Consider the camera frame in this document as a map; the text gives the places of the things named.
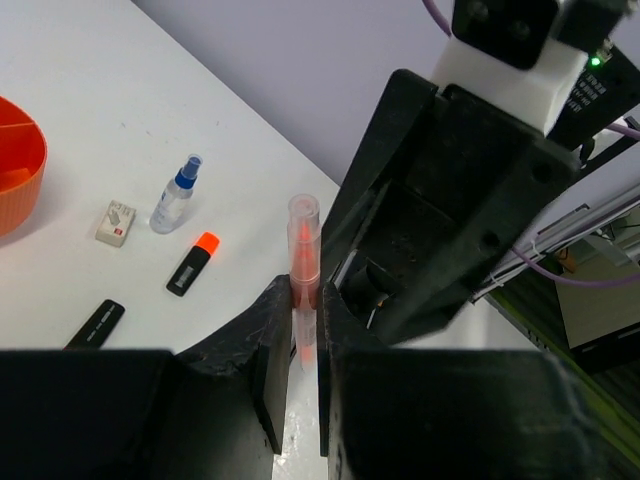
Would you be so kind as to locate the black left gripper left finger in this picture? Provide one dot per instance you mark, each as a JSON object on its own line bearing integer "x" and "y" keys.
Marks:
{"x": 213, "y": 411}

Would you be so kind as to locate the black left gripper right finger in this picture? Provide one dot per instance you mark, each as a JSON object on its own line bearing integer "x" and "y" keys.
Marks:
{"x": 392, "y": 413}

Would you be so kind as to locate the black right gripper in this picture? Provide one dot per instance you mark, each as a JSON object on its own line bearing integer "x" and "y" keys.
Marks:
{"x": 404, "y": 260}

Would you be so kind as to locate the thin orange pen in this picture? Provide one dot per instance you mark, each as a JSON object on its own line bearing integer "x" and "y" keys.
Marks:
{"x": 304, "y": 250}

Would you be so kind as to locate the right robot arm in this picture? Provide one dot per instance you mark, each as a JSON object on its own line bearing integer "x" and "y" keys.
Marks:
{"x": 607, "y": 87}

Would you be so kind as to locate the orange highlighter with black body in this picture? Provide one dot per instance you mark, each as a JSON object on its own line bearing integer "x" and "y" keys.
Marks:
{"x": 193, "y": 264}

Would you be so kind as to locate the small black usb stick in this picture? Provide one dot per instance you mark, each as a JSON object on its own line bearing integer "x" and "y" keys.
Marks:
{"x": 98, "y": 327}

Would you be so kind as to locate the blue cap glue bottle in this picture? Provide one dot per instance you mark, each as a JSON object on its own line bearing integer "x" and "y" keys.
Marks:
{"x": 175, "y": 197}

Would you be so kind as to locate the small white eraser block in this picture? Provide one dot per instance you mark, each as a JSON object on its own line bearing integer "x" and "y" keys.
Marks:
{"x": 115, "y": 224}

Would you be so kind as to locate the orange round compartment organizer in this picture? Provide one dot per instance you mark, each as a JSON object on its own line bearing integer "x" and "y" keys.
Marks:
{"x": 23, "y": 161}

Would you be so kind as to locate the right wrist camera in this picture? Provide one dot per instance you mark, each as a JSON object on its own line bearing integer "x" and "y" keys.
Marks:
{"x": 506, "y": 53}

